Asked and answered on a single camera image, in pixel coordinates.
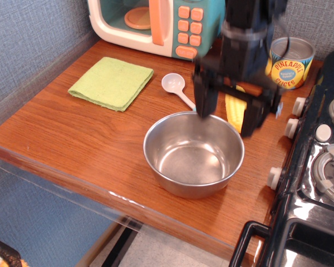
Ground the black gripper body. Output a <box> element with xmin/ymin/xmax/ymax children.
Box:
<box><xmin>194</xmin><ymin>1</ymin><xmax>284</xmax><ymax>105</ymax></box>

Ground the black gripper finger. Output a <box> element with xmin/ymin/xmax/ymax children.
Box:
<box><xmin>193</xmin><ymin>72</ymin><xmax>218</xmax><ymax>118</ymax></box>
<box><xmin>241</xmin><ymin>96</ymin><xmax>270</xmax><ymax>138</ymax></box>

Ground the stainless steel bowl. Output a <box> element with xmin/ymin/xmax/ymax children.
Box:
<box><xmin>143</xmin><ymin>111</ymin><xmax>245</xmax><ymax>199</ymax></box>

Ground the yellow toy corn cob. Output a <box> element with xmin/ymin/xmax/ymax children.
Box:
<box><xmin>225</xmin><ymin>94</ymin><xmax>247</xmax><ymax>133</ymax></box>

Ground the pineapple slices can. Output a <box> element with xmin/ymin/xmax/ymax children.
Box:
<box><xmin>265</xmin><ymin>37</ymin><xmax>315</xmax><ymax>90</ymax></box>

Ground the teal toy microwave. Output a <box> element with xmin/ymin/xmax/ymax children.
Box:
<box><xmin>87</xmin><ymin>0</ymin><xmax>225</xmax><ymax>60</ymax></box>

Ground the green folded cloth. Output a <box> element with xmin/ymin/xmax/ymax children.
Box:
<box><xmin>68</xmin><ymin>57</ymin><xmax>154</xmax><ymax>112</ymax></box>

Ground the black toy stove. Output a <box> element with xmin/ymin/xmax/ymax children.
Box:
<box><xmin>230</xmin><ymin>51</ymin><xmax>334</xmax><ymax>266</ymax></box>

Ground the white spoon teal handle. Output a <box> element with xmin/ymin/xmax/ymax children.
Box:
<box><xmin>161</xmin><ymin>73</ymin><xmax>196</xmax><ymax>111</ymax></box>

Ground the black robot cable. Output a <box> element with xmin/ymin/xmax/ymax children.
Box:
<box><xmin>266</xmin><ymin>11</ymin><xmax>292</xmax><ymax>61</ymax></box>

